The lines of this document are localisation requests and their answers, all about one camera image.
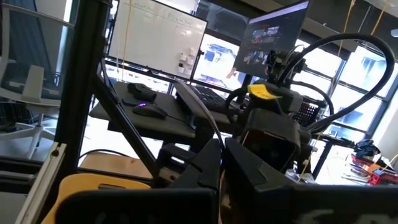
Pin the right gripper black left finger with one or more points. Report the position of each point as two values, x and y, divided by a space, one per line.
140 208

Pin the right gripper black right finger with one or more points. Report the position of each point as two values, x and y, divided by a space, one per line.
311 205

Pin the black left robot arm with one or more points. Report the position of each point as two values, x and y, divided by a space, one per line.
273 124

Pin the yellow plastic bin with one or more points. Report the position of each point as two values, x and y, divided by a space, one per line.
77 183

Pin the red tool case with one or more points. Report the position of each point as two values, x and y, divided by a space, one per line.
381 178

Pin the black cloth bundle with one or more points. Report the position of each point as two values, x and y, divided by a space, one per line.
367 148

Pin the black mesh basket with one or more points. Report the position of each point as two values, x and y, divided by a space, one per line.
306 113

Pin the black computer mouse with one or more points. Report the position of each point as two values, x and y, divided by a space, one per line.
149 111

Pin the grey desk top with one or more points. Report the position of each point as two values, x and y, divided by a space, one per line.
164 98
224 117

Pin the black pouch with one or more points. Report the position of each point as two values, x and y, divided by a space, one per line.
141 91

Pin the yellow sticky note tag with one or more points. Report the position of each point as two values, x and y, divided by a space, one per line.
261 91

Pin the black computer keyboard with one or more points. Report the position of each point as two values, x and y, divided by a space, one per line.
220 99

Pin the white office chair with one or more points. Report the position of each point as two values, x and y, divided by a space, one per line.
34 81

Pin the large glass window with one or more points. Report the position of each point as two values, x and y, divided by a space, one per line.
217 59

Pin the white whiteboard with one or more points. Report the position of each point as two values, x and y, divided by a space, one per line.
155 37

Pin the black computer monitor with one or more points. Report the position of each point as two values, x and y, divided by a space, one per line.
273 34

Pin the silver metal bracket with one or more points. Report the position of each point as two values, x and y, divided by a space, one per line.
37 186

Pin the black aluminium table frame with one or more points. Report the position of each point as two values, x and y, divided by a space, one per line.
79 62

